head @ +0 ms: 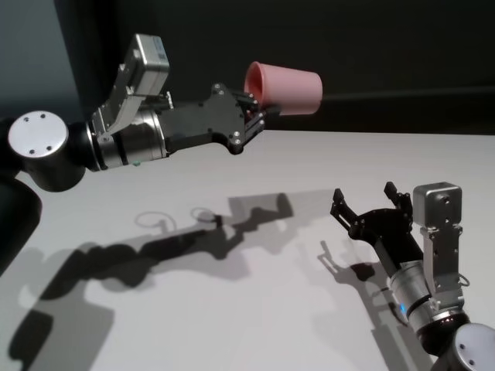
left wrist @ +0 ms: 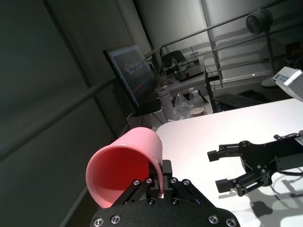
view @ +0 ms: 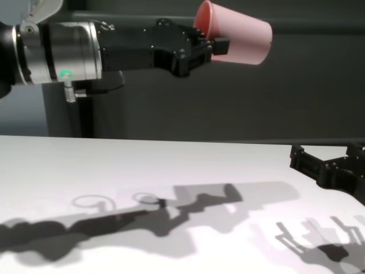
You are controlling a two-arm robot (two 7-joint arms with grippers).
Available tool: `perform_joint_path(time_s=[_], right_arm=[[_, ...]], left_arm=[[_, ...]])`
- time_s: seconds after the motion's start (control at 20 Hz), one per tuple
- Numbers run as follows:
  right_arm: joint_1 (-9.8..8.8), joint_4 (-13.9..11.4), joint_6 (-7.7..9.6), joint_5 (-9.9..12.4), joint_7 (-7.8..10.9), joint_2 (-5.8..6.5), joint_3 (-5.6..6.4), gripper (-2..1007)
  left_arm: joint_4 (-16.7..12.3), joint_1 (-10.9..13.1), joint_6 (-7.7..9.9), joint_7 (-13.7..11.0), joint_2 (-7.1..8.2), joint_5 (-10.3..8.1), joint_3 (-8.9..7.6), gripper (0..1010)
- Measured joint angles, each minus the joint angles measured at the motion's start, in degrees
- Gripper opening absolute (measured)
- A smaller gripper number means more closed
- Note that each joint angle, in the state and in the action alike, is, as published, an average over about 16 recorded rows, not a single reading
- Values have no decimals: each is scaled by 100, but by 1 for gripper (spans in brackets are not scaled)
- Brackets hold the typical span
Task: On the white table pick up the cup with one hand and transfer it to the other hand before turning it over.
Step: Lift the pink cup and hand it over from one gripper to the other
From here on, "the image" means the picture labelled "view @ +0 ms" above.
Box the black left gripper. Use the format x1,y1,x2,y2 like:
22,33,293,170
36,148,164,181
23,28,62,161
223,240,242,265
99,18,230,78

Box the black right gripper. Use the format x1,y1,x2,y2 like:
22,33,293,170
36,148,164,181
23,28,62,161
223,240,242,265
289,141,365,207

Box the pink plastic cup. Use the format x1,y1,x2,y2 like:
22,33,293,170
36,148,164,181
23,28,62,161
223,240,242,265
193,0,274,67

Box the thin grey frame rail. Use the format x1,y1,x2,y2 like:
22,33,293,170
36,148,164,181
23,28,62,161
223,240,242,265
125,138,365,144

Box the thick grey frame bar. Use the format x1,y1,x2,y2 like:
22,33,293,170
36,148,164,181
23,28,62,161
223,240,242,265
71,10,365,35

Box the dark frame post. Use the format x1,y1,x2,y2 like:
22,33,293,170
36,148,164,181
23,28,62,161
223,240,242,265
71,94,95,138

